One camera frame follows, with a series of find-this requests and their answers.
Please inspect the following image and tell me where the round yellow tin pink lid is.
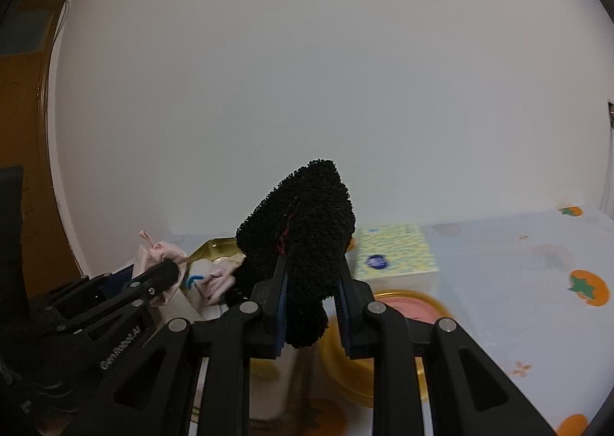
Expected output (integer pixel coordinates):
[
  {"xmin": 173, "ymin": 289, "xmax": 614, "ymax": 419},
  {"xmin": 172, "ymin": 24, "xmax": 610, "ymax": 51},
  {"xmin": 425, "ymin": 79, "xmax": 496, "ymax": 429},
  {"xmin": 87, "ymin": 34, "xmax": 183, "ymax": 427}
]
[{"xmin": 315, "ymin": 290, "xmax": 455, "ymax": 409}]

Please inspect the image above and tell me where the gold rectangular tin tray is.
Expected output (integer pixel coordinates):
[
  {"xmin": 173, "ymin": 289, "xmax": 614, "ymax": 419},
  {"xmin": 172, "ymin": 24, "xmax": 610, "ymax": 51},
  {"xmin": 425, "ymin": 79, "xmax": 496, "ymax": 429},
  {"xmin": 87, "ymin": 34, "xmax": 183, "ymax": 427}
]
[{"xmin": 179, "ymin": 237, "xmax": 308, "ymax": 436}]

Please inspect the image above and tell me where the yellow patterned tissue pack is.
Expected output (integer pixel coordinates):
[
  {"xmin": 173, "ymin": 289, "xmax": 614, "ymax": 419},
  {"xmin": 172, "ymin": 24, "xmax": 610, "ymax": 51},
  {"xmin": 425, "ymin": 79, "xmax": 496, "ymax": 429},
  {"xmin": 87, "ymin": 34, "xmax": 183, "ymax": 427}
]
[{"xmin": 352, "ymin": 224, "xmax": 439, "ymax": 294}]

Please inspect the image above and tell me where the pink cream cloth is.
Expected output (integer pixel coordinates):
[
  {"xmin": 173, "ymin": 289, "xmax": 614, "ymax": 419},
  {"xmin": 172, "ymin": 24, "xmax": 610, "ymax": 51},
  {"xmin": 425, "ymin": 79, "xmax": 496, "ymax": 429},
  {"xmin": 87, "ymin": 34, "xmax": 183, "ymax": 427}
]
[{"xmin": 191, "ymin": 260, "xmax": 239, "ymax": 305}]

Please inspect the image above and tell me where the brown wooden door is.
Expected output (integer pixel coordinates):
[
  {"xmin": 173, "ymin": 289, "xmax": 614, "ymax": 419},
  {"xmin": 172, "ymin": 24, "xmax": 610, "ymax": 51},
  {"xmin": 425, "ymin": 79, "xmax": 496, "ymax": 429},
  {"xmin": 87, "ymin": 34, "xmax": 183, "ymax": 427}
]
[{"xmin": 1, "ymin": 0, "xmax": 81, "ymax": 298}]

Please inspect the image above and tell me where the white sock with blue band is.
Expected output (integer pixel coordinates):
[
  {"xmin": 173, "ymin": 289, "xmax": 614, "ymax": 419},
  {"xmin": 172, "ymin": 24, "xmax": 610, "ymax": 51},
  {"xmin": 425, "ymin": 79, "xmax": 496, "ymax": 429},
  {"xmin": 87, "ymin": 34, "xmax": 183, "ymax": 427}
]
[{"xmin": 182, "ymin": 267, "xmax": 208, "ymax": 293}]

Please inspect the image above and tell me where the black wristband red logo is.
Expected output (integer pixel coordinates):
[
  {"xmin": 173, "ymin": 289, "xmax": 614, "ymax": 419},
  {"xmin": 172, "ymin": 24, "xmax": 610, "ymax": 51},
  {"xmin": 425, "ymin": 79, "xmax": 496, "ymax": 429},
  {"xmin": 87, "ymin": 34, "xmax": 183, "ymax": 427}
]
[{"xmin": 228, "ymin": 159, "xmax": 356, "ymax": 349}]

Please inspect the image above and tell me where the wall power socket with plugs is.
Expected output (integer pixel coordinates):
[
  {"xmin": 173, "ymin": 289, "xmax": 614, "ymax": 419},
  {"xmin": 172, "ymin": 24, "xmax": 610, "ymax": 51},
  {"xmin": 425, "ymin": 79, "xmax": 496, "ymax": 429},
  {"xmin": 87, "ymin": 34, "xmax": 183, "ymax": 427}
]
[{"xmin": 608, "ymin": 102, "xmax": 614, "ymax": 129}]

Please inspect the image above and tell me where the small pink plush toy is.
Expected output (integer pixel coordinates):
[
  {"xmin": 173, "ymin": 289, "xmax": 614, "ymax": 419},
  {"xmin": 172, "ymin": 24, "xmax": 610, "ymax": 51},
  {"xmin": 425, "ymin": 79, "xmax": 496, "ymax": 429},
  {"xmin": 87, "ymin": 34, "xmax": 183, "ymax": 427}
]
[{"xmin": 132, "ymin": 230, "xmax": 187, "ymax": 307}]

